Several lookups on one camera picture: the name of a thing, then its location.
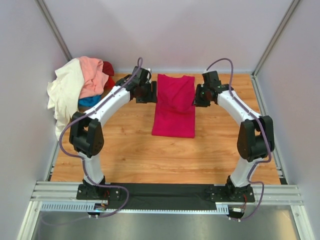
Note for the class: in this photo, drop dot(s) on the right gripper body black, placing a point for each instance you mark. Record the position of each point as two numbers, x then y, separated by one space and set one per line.
208 102

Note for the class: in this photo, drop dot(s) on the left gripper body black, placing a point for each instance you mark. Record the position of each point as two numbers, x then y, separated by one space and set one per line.
140 99

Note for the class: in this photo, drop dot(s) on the magenta t shirt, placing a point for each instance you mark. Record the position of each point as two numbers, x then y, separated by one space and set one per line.
174 111

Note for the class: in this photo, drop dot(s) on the cream white t shirt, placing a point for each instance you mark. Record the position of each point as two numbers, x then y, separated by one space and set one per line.
64 93

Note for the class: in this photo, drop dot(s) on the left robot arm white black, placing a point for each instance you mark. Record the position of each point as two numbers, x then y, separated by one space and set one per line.
86 133

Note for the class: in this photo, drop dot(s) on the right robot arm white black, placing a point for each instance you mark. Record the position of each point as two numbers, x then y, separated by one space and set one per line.
255 140

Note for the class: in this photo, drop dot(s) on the dark red t shirt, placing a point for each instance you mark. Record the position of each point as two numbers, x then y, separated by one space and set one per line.
108 69

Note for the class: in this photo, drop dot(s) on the light pink t shirt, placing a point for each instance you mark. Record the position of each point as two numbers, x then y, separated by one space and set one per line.
94 78

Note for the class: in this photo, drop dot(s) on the blue t shirt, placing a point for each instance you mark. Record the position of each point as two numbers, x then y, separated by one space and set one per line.
89 102

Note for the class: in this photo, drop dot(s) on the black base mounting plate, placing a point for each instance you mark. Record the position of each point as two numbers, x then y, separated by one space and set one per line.
163 196

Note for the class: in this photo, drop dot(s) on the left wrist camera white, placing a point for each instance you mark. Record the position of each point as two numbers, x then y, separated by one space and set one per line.
149 75

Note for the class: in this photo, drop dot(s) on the right aluminium corner post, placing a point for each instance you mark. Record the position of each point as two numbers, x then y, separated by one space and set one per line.
276 36

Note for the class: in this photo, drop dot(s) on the aluminium corner post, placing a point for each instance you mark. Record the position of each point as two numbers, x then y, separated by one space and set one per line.
276 36
54 28

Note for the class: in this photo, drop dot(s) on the left aluminium corner post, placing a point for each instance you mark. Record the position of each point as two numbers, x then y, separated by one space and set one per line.
54 28

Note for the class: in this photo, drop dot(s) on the aluminium front rail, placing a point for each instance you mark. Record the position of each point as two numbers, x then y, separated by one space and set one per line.
66 192

